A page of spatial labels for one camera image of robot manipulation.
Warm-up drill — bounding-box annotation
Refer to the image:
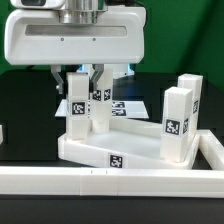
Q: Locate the fiducial marker sheet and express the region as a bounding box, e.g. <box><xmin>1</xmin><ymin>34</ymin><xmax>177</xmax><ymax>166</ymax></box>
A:
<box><xmin>55</xmin><ymin>99</ymin><xmax>149</xmax><ymax>119</ymax></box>

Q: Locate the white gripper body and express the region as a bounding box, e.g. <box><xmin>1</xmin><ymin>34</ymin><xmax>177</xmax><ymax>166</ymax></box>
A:
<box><xmin>4</xmin><ymin>6</ymin><xmax>146</xmax><ymax>65</ymax></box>

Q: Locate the white block left edge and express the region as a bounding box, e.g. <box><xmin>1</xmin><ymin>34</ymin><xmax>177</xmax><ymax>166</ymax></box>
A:
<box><xmin>0</xmin><ymin>125</ymin><xmax>3</xmax><ymax>145</ymax></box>

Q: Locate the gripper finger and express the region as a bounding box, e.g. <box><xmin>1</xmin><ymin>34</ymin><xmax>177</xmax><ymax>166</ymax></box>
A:
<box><xmin>50</xmin><ymin>65</ymin><xmax>68</xmax><ymax>94</ymax></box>
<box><xmin>89</xmin><ymin>64</ymin><xmax>104</xmax><ymax>92</ymax></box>

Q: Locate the white fixture wall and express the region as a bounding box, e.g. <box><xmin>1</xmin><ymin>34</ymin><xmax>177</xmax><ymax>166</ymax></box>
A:
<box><xmin>0</xmin><ymin>129</ymin><xmax>224</xmax><ymax>199</ymax></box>

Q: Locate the white desk tabletop tray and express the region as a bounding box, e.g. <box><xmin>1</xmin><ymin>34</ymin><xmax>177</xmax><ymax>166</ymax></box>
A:
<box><xmin>58</xmin><ymin>118</ymin><xmax>200</xmax><ymax>169</ymax></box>

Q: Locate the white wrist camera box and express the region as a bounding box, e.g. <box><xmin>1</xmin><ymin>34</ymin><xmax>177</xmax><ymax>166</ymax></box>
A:
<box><xmin>10</xmin><ymin>0</ymin><xmax>65</xmax><ymax>9</ymax></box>

